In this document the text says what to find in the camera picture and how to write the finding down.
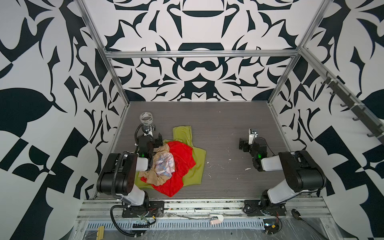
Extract pink blue patterned scarf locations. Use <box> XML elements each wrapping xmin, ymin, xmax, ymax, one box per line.
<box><xmin>154</xmin><ymin>151</ymin><xmax>176</xmax><ymax>178</ymax></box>

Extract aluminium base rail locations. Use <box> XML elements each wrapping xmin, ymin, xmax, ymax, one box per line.
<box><xmin>76</xmin><ymin>198</ymin><xmax>332</xmax><ymax>221</ymax></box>

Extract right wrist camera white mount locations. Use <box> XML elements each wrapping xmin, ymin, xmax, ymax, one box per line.
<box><xmin>248</xmin><ymin>128</ymin><xmax>258</xmax><ymax>145</ymax></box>

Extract horizontal aluminium frame bar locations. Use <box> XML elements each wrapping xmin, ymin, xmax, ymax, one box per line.
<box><xmin>105</xmin><ymin>50</ymin><xmax>298</xmax><ymax>59</ymax></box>

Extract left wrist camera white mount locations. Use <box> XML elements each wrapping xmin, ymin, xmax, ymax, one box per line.
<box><xmin>142</xmin><ymin>125</ymin><xmax>156</xmax><ymax>136</ymax></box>

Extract green t-shirt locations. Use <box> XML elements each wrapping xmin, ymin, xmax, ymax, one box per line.
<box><xmin>135</xmin><ymin>126</ymin><xmax>207</xmax><ymax>189</ymax></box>

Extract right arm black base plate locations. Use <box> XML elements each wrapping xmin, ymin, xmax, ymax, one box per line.
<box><xmin>243</xmin><ymin>200</ymin><xmax>287</xmax><ymax>217</ymax></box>

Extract beige stockings cloth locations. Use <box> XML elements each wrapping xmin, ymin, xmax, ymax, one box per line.
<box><xmin>139</xmin><ymin>144</ymin><xmax>172</xmax><ymax>186</ymax></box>

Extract yellow tag piece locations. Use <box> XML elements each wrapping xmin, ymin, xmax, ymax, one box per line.
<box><xmin>96</xmin><ymin>226</ymin><xmax>105</xmax><ymax>240</ymax></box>

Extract red t-shirt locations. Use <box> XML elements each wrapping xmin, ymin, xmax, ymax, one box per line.
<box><xmin>150</xmin><ymin>141</ymin><xmax>196</xmax><ymax>197</ymax></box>

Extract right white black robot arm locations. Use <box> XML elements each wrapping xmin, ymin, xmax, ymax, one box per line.
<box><xmin>239</xmin><ymin>138</ymin><xmax>327</xmax><ymax>210</ymax></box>

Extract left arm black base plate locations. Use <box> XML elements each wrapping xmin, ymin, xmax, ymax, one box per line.
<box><xmin>122</xmin><ymin>201</ymin><xmax>165</xmax><ymax>218</ymax></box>

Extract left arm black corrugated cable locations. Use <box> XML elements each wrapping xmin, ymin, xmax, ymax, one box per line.
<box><xmin>109</xmin><ymin>151</ymin><xmax>133</xmax><ymax>199</ymax></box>

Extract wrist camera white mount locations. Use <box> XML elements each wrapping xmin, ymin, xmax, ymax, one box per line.
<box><xmin>248</xmin><ymin>128</ymin><xmax>258</xmax><ymax>145</ymax></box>
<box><xmin>142</xmin><ymin>125</ymin><xmax>156</xmax><ymax>136</ymax></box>

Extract white slotted cable duct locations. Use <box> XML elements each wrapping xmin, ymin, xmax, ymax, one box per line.
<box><xmin>86</xmin><ymin>219</ymin><xmax>265</xmax><ymax>230</ymax></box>

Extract small white tape piece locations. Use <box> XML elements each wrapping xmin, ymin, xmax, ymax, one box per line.
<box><xmin>209</xmin><ymin>214</ymin><xmax>224</xmax><ymax>225</ymax></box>

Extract small circuit board with wires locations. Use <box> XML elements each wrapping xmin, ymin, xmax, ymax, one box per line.
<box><xmin>263</xmin><ymin>218</ymin><xmax>283</xmax><ymax>236</ymax></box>

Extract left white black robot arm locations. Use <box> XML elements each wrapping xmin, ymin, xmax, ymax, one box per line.
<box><xmin>97</xmin><ymin>134</ymin><xmax>163</xmax><ymax>206</ymax></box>

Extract black round mirror object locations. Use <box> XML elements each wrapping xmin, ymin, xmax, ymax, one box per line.
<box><xmin>291</xmin><ymin>209</ymin><xmax>302</xmax><ymax>221</ymax></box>

